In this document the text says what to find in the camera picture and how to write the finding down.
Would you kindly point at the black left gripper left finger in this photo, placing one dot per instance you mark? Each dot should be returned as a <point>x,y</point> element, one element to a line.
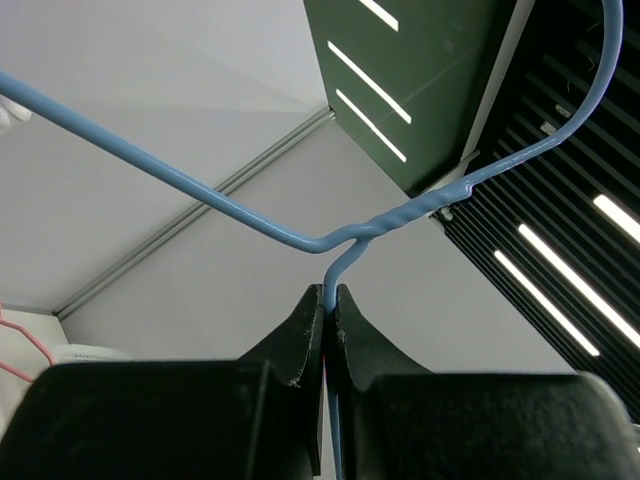
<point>256,417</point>

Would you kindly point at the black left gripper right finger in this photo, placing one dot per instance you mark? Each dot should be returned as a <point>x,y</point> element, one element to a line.
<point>395,419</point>

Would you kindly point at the white perforated plastic basket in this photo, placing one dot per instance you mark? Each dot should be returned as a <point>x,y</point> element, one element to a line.
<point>79,353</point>

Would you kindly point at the pink hanger with beige trousers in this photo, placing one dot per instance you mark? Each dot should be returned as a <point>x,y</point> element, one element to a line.
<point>25,338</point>

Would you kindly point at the blue wire hanger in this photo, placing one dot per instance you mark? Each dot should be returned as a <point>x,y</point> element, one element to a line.
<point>355,238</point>

